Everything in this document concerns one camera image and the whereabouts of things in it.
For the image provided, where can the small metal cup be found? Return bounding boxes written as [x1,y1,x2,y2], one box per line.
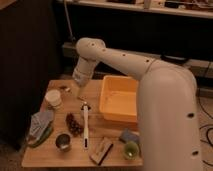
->
[55,134,71,151]

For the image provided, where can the wooden block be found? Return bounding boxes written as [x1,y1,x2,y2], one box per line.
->
[89,137,113,166]

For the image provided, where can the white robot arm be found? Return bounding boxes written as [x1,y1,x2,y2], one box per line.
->
[73,38,203,171]

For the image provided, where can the blue sponge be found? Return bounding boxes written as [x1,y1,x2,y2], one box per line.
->
[119,129,139,143]

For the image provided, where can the wooden shelf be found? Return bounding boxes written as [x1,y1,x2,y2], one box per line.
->
[56,0,213,19]

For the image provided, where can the white handled brush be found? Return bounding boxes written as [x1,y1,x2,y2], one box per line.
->
[82,102,89,149]

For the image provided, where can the white paper cup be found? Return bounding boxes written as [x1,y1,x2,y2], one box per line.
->
[45,89,62,108]

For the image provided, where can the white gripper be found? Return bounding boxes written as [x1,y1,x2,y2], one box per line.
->
[72,57,98,98]

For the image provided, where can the green plastic cup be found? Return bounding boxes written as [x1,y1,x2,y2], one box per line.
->
[123,141,139,160]

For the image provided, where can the blue grey folded cloth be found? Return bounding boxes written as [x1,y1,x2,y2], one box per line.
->
[29,110,54,140]

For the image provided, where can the yellow plastic bin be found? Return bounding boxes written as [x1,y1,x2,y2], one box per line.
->
[99,75,138,123]

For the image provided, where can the black cables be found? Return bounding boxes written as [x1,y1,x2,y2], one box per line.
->
[197,95,213,168]

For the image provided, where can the dark grape bunch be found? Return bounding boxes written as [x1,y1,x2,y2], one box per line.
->
[66,113,83,137]

